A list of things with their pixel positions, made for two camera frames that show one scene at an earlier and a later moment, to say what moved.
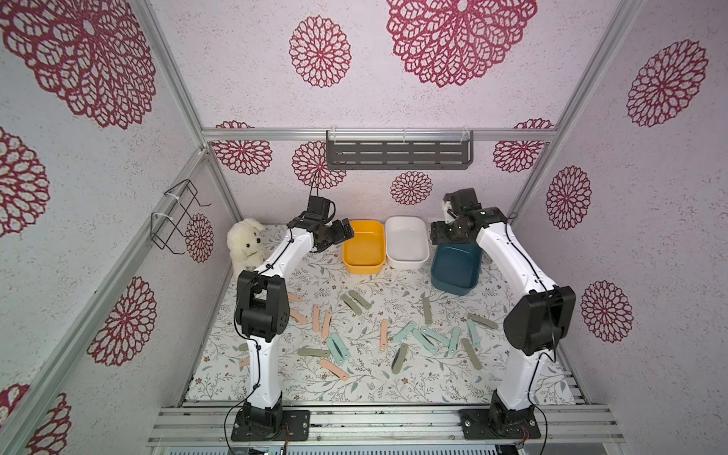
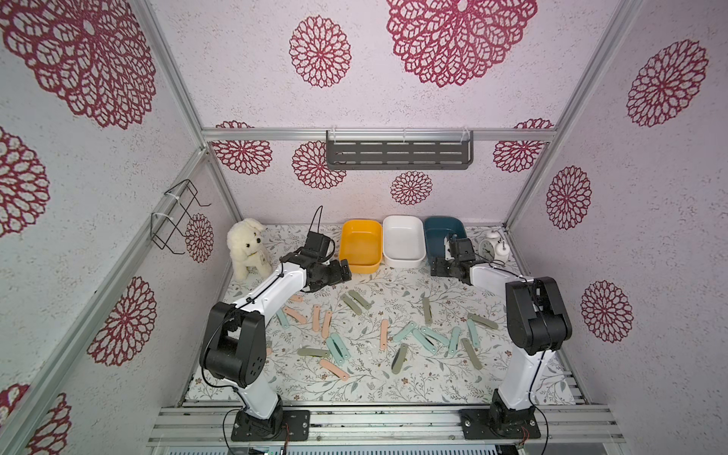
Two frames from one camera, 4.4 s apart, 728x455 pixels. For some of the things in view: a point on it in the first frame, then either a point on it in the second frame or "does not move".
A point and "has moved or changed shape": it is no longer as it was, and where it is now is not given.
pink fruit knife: x=326 y=326 does not move
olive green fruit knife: x=427 y=312 does not move
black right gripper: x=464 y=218 to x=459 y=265
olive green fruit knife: x=399 y=359 does not move
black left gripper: x=340 y=234 to x=338 y=276
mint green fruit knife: x=435 y=336 does not move
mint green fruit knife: x=454 y=341 does not move
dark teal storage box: x=456 y=267 has moved or changed shape
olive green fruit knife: x=482 y=320 does not move
